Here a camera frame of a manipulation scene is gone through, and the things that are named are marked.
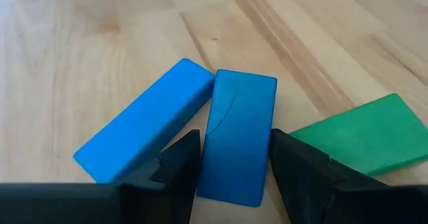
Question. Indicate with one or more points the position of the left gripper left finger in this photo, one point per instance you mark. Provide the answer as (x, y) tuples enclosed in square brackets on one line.
[(167, 190)]

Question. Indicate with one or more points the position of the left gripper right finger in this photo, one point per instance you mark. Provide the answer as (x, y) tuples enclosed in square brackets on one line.
[(307, 184)]

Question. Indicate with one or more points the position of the light blue long block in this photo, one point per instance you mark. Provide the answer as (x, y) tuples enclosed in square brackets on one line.
[(147, 120)]

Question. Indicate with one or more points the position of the green wedge block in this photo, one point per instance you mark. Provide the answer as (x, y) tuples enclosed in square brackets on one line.
[(368, 133)]

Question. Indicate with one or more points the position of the medium blue block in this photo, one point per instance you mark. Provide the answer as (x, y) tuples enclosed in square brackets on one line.
[(237, 133)]

